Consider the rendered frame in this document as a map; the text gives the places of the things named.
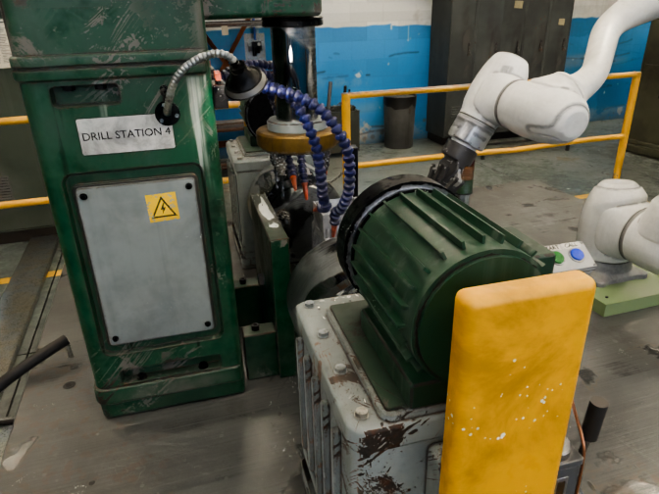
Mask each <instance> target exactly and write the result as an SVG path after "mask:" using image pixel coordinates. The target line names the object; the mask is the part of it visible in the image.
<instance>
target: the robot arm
mask: <svg viewBox="0 0 659 494"><path fill-rule="evenodd" d="M656 19H659V0H618V1H617V2H616V3H615V4H613V5H612V6H611V7H610V8H609V9H608V10H607V11H606V12H605V13H604V14H603V15H602V16H601V17H600V18H599V19H598V20H597V22H596V23H595V25H594V26H593V28H592V30H591V33H590V36H589V40H588V43H587V47H586V51H585V56H584V60H583V66H582V67H581V68H580V69H579V70H578V71H577V72H576V73H574V74H566V73H563V72H558V73H555V74H550V75H546V76H542V77H537V78H533V79H532V80H531V81H528V77H529V65H528V63H527V61H526V60H524V59H523V58H521V57H520V56H518V55H515V54H512V53H508V52H498V53H495V54H494V55H493V56H492V57H491V58H490V59H489V60H488V61H487V62H486V63H485V64H484V66H483V67H482V69H481V70H480V71H479V73H478V74H477V76H476V77H475V79H474V80H473V82H472V84H471V86H470V88H469V89H468V91H467V94H466V96H465V98H464V101H463V105H462V108H461V110H460V113H459V114H458V115H457V118H456V120H455V121H454V123H453V125H452V126H451V127H450V129H449V131H448V134H449V135H450V136H452V137H451V139H450V138H448V139H447V141H446V143H445V144H444V146H443V148H442V150H441V153H442V154H444V156H443V158H442V159H441V160H440V161H439V163H438V164H437V165H435V164H431V167H430V172H429V174H428V178H431V179H432V180H434V181H436V182H438V183H439V184H441V185H443V186H444V187H446V188H447V189H449V190H450V191H451V192H453V193H455V192H456V191H457V190H458V189H459V188H460V187H461V186H462V185H463V184H464V183H465V181H464V180H462V179H461V174H462V173H463V170H464V168H465V167H470V166H471V164H472V163H473V161H474V159H475V157H476V156H477V155H478V153H477V152H476V151H477V150H478V151H481V152H482V151H483V150H484V148H485V146H486V144H487V143H488V141H489V139H490V138H491V136H492V135H493V133H494V132H495V130H496V129H497V128H498V127H499V126H502V127H505V128H508V129H509V130H510V131H512V132H513V133H516V134H518V135H520V136H522V137H525V138H526V139H529V140H533V141H536V142H540V143H545V144H565V143H569V142H572V141H574V140H575V139H577V138H578V137H580V136H581V135H582V134H583V132H584V131H585V129H586V127H587V125H588V123H589V118H590V112H589V108H588V106H587V104H586V100H587V99H589V98H590V97H591V96H592V95H593V94H594V93H595V92H596V91H597V90H598V89H599V88H600V87H601V85H602V84H603V83H604V81H605V80H606V78H607V76H608V74H609V72H610V70H611V66H612V63H613V59H614V55H615V51H616V48H617V44H618V40H619V37H620V36H621V34H622V33H624V32H625V31H627V30H629V29H631V28H633V27H636V26H638V25H642V24H645V23H648V22H651V21H653V20H656ZM647 197H648V196H647V194H646V192H645V191H644V189H643V188H642V187H641V186H640V185H638V184H637V183H636V182H634V181H632V180H627V179H605V180H602V181H601V182H599V183H598V184H597V185H596V186H594V187H593V189H592V190H591V191H590V193H589V194H588V196H587V198H586V200H585V202H584V204H583V209H582V213H581V217H580V221H579V227H578V233H577V241H582V242H583V244H584V246H585V248H586V249H587V251H588V253H589V254H590V256H591V258H592V259H593V261H594V262H595V263H596V265H597V267H596V269H595V271H593V272H592V273H591V274H590V275H589V276H590V277H592V278H593V279H594V281H595V283H596V287H601V288H602V287H605V286H607V285H610V284H615V283H619V282H624V281H629V280H634V279H645V278H647V275H648V273H647V272H652V273H654V274H656V275H659V195H658V196H656V197H655V198H654V199H652V200H651V203H649V202H647ZM633 264H635V265H637V266H638V267H640V268H642V269H643V270H641V269H639V268H637V267H635V266H633ZM644 270H645V271H644ZM646 271H647V272H646Z"/></svg>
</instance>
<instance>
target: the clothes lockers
mask: <svg viewBox="0 0 659 494"><path fill-rule="evenodd" d="M574 4H575V0H432V7H431V46H430V65H429V85H428V86H441V85H454V84H468V83H472V82H473V80H474V79H475V77H476V76H477V74H478V73H479V71H480V70H481V69H482V67H483V66H484V64H485V63H486V62H487V61H488V60H489V59H490V58H491V57H492V56H493V55H494V54H495V53H498V52H508V53H512V54H515V55H518V56H520V57H521V58H523V59H524V60H526V61H527V63H528V65H529V77H528V79H533V78H537V77H542V76H546V75H550V74H555V73H558V72H564V70H565V63H566V57H567V50H568V43H569V36H570V30H571V23H572V16H573V11H574ZM467 91H468V90H460V91H447V92H435V93H428V104H427V124H426V131H427V132H428V139H429V140H432V141H434V142H436V143H438V144H440V145H444V144H445V143H446V141H447V139H448V138H450V139H451V137H452V136H450V135H449V134H448V131H449V129H450V127H451V126H452V125H453V123H454V121H455V120H456V118H457V115H458V114H459V113H460V110H461V108H462V105H463V101H464V98H465V96H466V94H467ZM519 136H520V135H518V134H516V133H513V132H512V131H510V130H509V129H508V128H505V127H502V126H499V127H498V128H497V129H496V130H495V132H494V133H493V135H492V136H491V138H490V139H489V140H491V139H500V138H510V137H519Z"/></svg>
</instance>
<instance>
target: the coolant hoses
mask: <svg viewBox="0 0 659 494"><path fill-rule="evenodd" d="M242 61H243V62H244V63H245V64H246V65H247V66H251V67H256V68H258V69H259V70H261V71H263V72H264V73H265V74H266V76H267V84H266V86H265V88H264V89H263V90H262V93H263V94H267V95H268V99H269V100H270V104H271V105H273V106H272V109H273V110H274V115H276V103H275V95H277V96H278V97H279V98H280V99H283V98H284V99H285V102H286V103H290V104H291V106H290V107H291V108H292V109H294V110H296V111H295V115H296V116H297V115H298V116H299V117H300V118H299V121H300V122H301V123H303V126H302V127H303V129H305V130H306V131H307V132H306V136H307V137H309V138H310V140H309V144H311V145H312V147H311V151H312V152H313V153H314V154H313V159H315V161H314V166H315V173H316V180H317V182H316V185H317V192H318V193H317V197H318V198H319V204H318V205H317V207H316V208H315V209H314V210H313V211H314V212H319V213H328V212H329V211H330V208H331V207H332V204H331V202H330V199H329V197H328V196H329V195H328V187H327V185H328V182H327V181H326V179H327V174H328V171H327V174H325V172H326V168H325V167H324V164H325V163H326V162H325V160H323V157H324V156H325V155H324V153H323V152H322V149H323V146H322V145H321V144H320V140H321V139H320V137H318V136H317V130H316V129H314V126H313V124H314V123H313V122H310V118H309V117H311V116H310V114H306V110H305V109H306V107H305V105H306V106H308V109H310V110H315V114H316V115H320V116H321V119H322V121H326V122H327V123H326V125H327V126H329V127H331V133H334V134H336V136H335V139H336V140H338V141H340V142H339V143H338V145H339V147H341V148H342V150H341V153H342V154H343V155H344V156H343V161H344V162H345V163H344V164H343V167H344V168H345V170H344V175H345V177H344V184H343V191H342V195H341V198H340V199H339V202H338V203H337V205H336V206H335V207H333V208H331V213H330V214H329V217H330V220H329V223H330V224H331V237H335V234H336V230H337V226H338V225H339V224H340V215H343V214H344V213H345V211H346V210H347V209H348V206H349V205H350V202H351V201H352V198H353V195H354V188H355V183H354V182H355V180H356V178H355V176H354V175H355V174H356V171H355V170H354V168H355V167H356V165H355V162H353V161H354V159H355V156H354V154H352V152H353V150H354V149H353V147H352V146H350V142H351V141H350V139H349V138H346V134H347V132H346V131H345V130H344V131H342V124H341V123H337V117H332V116H331V113H330V112H331V110H326V108H325V107H324V106H325V104H323V103H321V104H319V102H318V101H317V98H313V99H311V97H310V96H309V94H307V93H305V94H304V95H303V93H301V90H296V91H294V90H293V89H292V87H288V88H287V87H284V85H283V84H281V85H279V83H274V74H273V73H271V72H270V71H268V70H272V69H273V61H267V60H263V61H262V60H255V59H254V60H252V61H251V60H246V61H245V60H242ZM209 62H210V61H209ZM267 69H268V70H267ZM210 71H211V80H212V88H213V97H214V106H215V109H224V108H228V99H229V98H228V97H227V96H226V94H225V81H226V80H227V78H228V76H229V75H230V70H229V67H226V68H225V69H224V70H222V71H221V72H219V70H216V71H215V69H214V68H213V67H212V66H211V62H210ZM301 105H302V106H301ZM286 157H287V159H286V160H285V161H286V163H287V165H286V168H287V171H288V178H289V180H291V183H292V186H293V189H294V191H296V190H297V184H296V179H297V177H298V176H297V171H296V167H295V164H294V163H293V158H291V156H286ZM296 157H297V158H298V160H297V163H298V164H299V165H298V169H299V170H298V172H299V173H300V175H299V178H301V180H300V183H301V185H302V187H303V192H304V196H305V200H308V182H309V180H308V179H307V177H308V175H307V174H306V172H307V169H306V168H307V166H306V164H305V163H306V160H305V159H304V157H305V155H300V156H296Z"/></svg>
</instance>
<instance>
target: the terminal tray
mask: <svg viewBox="0 0 659 494"><path fill-rule="evenodd" d="M339 199H340V198H339ZM339 199H330V200H329V201H330V202H331V204H332V207H331V208H333V207H335V206H336V205H337V203H338V202H339ZM331 208H330V210H329V213H328V214H325V213H319V212H314V211H313V214H314V227H315V226H317V227H318V228H316V227H315V230H316V231H317V233H318V234H319V236H320V238H321V239H322V237H323V239H322V241H324V240H325V238H332V237H331V224H330V213H331ZM319 230H320V231H319ZM320 232H321V233H320ZM321 235H322V236H321Z"/></svg>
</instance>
